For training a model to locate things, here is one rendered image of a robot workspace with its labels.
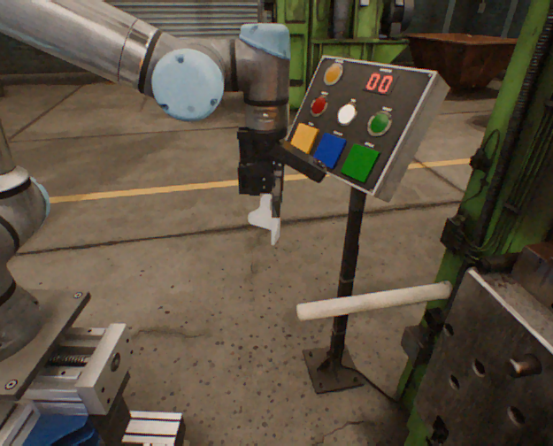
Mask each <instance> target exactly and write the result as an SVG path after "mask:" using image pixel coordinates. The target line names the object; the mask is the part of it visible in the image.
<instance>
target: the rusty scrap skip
mask: <svg viewBox="0 0 553 446"><path fill-rule="evenodd" d="M404 37H406V39H407V40H410V42H408V45H409V48H410V51H411V55H412V58H413V62H414V65H415V67H416V69H422V70H428V71H435V72H437V73H438V74H439V75H440V76H441V77H442V78H443V79H444V81H445V82H446V83H447V85H448V86H449V92H448V93H464V92H481V90H482V88H485V87H486V86H487V85H488V84H489V83H490V82H491V81H492V80H493V79H494V78H495V77H496V76H497V75H498V74H499V73H500V72H501V71H502V70H503V69H504V68H505V67H506V66H507V65H508V64H509V63H510V61H511V56H512V53H513V51H514V49H515V46H516V43H517V40H515V39H506V38H497V37H487V36H478V35H476V36H470V35H461V34H424V35H404Z"/></svg>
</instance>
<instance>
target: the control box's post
mask: <svg viewBox="0 0 553 446"><path fill-rule="evenodd" d="M366 195H367V194H366V193H365V192H363V191H361V190H359V189H357V188H354V187H352V186H351V190H350V197H349V213H348V219H347V226H346V233H345V239H344V245H343V253H342V265H341V271H340V275H341V277H342V279H343V280H344V281H345V280H352V278H353V273H354V267H355V262H356V256H357V246H358V240H359V235H360V229H361V224H362V218H363V213H364V209H365V200H366ZM351 283H352V281H351V282H344V283H343V282H342V281H340V279H339V285H338V291H337V298H342V297H348V296H349V295H350V289H351ZM346 316H347V314H343V315H338V316H334V324H333V329H334V331H335V332H336V333H340V332H344V327H345V321H346ZM342 338H343V334H336V335H334V333H333V330H332V337H331V343H330V351H329V355H330V357H331V361H330V366H329V370H330V371H332V370H333V369H332V367H333V362H334V359H337V365H339V359H340V354H341V347H342Z"/></svg>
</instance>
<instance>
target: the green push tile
mask: <svg viewBox="0 0 553 446"><path fill-rule="evenodd" d="M379 156H380V152H378V151H376V150H372V149H369V148H366V147H364V146H362V145H359V144H356V143H354V144H353V146H352V148H351V150H350V152H349V155H348V156H347V158H346V160H345V163H344V165H343V167H342V169H341V173H343V174H345V175H348V176H349V177H351V178H353V179H355V180H357V181H361V182H363V183H364V184H366V182H367V180H368V178H369V176H370V174H371V172H372V170H373V168H374V166H375V164H376V162H377V160H378V158H379Z"/></svg>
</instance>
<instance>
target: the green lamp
mask: <svg viewBox="0 0 553 446"><path fill-rule="evenodd" d="M387 126H388V117H387V115H385V114H379V115H377V116H375V117H374V118H373V120H372V121H371V124H370V128H371V131H372V132H373V133H375V134H378V133H380V132H382V131H383V130H385V128H386V127H387Z"/></svg>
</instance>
